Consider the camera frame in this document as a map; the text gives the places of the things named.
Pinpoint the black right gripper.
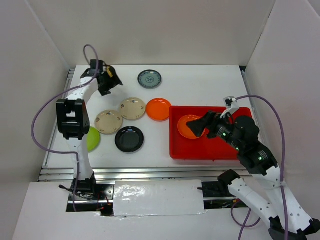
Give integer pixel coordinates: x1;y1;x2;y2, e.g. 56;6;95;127
185;109;242;150

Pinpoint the orange plate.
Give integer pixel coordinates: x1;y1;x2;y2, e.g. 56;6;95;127
146;98;172;122
177;114;200;140

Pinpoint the beige plate with motifs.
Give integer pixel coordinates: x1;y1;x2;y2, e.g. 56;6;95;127
119;97;146;120
94;110;123;135

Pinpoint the blue patterned plate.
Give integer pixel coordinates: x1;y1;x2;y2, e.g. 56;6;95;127
137;69;162;89

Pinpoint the lime green plate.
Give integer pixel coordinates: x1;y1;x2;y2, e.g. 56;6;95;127
86;126;101;152

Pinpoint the black plate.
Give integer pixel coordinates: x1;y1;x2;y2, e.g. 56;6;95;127
115;126;145;153

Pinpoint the yellow patterned dark-rimmed plate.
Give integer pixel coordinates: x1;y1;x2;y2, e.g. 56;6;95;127
106;66;114;78

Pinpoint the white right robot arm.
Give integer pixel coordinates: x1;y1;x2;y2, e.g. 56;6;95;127
186;111;320;240

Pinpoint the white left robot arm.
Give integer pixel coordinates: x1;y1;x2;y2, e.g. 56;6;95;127
56;59;123;200

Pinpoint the red plastic bin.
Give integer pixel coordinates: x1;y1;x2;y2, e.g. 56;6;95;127
169;106;237;161

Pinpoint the white front cover panel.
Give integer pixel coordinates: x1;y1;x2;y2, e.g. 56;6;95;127
113;180;205;217

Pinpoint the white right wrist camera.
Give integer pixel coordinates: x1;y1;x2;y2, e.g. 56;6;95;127
221;96;240;118

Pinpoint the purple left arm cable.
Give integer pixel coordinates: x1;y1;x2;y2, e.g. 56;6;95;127
31;44;101;213

